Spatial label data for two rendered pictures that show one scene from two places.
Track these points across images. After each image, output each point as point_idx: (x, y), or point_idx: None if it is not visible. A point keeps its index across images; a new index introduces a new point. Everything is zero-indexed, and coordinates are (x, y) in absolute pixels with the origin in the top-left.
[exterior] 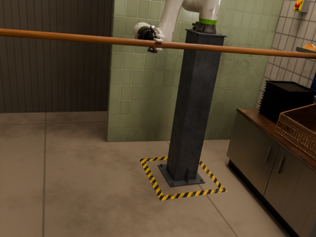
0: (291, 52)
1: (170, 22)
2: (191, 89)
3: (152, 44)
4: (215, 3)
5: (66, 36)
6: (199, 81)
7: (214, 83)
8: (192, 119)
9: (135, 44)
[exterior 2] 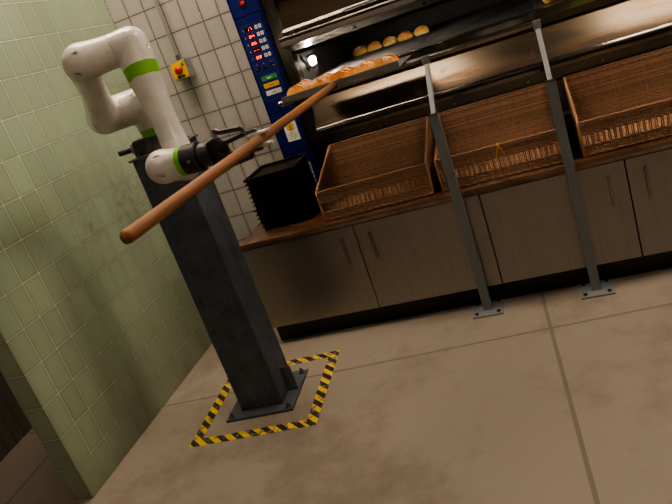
0: (323, 89)
1: (183, 132)
2: (215, 238)
3: (262, 140)
4: None
5: (210, 174)
6: (214, 219)
7: (225, 212)
8: (240, 283)
9: (253, 148)
